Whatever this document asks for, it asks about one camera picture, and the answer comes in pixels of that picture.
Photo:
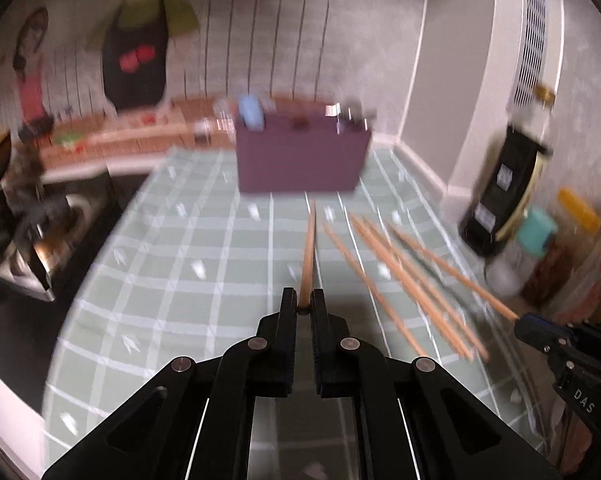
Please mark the small metal cup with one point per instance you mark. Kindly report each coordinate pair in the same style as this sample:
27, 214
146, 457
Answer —
200, 135

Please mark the white printed wall sticker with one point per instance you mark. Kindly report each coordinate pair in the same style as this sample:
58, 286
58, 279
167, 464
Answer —
530, 35

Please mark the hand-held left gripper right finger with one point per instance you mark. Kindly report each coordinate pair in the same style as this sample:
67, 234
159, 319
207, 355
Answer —
330, 350

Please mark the purple utensil holder box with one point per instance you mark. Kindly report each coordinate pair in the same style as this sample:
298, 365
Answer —
300, 160

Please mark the salt shaker with teal lid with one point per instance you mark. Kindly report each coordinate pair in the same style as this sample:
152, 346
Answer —
535, 232

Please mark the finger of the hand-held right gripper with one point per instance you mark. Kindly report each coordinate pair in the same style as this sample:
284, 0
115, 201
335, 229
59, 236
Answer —
540, 337
535, 319

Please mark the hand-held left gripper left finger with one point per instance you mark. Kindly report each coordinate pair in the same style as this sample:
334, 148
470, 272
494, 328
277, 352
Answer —
275, 350

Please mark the green checked tablecloth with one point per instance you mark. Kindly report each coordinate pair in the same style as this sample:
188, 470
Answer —
180, 270

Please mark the black gas stove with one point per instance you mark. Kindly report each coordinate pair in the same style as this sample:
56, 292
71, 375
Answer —
40, 240

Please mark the blue plastic spoon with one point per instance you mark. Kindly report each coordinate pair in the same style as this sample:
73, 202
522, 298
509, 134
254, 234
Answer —
250, 110

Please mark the dark soy sauce bottle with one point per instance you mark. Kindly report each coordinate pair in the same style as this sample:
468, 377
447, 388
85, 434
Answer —
505, 185

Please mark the cartoon kitchen wall poster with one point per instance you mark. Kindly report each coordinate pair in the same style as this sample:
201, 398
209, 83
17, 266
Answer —
130, 60

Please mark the chili flake jar yellow lid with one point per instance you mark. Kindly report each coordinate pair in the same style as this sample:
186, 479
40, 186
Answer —
575, 210

